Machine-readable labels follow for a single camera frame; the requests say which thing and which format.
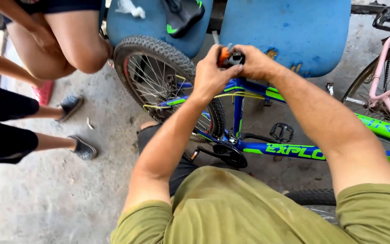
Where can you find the person's right hand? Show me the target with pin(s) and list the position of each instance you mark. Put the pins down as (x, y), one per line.
(261, 66)

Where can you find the person's left hand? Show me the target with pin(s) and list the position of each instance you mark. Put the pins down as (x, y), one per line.
(208, 78)

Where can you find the person's right fingers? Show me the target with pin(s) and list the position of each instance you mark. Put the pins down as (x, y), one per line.
(241, 49)

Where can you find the black seat clamp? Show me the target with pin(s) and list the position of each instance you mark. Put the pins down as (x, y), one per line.
(237, 59)

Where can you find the blue plastic chair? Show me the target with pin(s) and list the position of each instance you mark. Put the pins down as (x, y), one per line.
(154, 27)
(289, 30)

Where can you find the black green bicycle saddle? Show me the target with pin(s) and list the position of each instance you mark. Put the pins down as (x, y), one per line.
(185, 18)

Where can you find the black bicycle pedal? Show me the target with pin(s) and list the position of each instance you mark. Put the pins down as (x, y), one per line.
(282, 132)

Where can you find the knobby black bicycle wheel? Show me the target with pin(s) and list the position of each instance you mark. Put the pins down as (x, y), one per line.
(137, 47)

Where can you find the white crumpled rag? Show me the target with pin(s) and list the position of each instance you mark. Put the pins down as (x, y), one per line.
(131, 8)

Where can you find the person's dark shorts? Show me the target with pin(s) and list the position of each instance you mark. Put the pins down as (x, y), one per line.
(181, 172)

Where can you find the pink bicycle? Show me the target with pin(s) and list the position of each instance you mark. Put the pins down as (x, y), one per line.
(381, 67)

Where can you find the person's olive green shirt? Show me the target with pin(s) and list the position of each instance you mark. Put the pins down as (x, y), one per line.
(235, 210)

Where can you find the black bicycle tyre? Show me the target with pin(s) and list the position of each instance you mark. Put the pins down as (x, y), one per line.
(311, 197)

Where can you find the white scrap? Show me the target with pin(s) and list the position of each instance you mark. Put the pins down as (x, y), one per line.
(90, 123)

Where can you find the grey blue shoe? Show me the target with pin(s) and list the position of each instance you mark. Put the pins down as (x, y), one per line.
(70, 105)
(84, 149)

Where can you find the red sandal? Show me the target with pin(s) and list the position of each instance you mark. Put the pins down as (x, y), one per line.
(43, 93)

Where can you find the blue green bicycle frame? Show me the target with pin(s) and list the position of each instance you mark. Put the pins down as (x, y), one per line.
(283, 150)

